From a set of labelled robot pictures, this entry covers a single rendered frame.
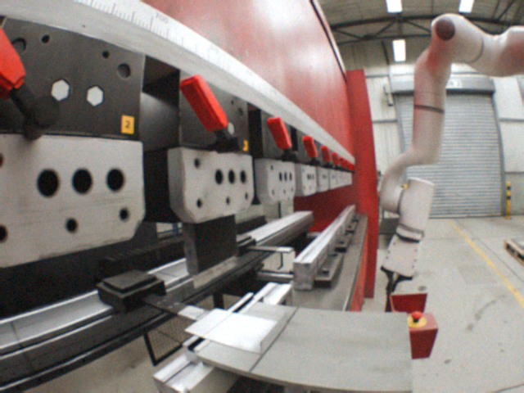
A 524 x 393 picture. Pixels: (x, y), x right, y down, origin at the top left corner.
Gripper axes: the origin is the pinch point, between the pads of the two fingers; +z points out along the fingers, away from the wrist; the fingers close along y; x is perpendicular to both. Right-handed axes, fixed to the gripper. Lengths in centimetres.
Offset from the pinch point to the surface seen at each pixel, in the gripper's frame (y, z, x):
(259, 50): 29, -47, 42
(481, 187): -163, -118, -712
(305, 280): 25.1, 5.8, 5.8
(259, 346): 10, -3, 50
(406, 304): -7.5, 9.8, -16.2
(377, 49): 214, -469, -632
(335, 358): 0.3, -5.3, 47.7
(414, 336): -13.8, 11.2, 2.3
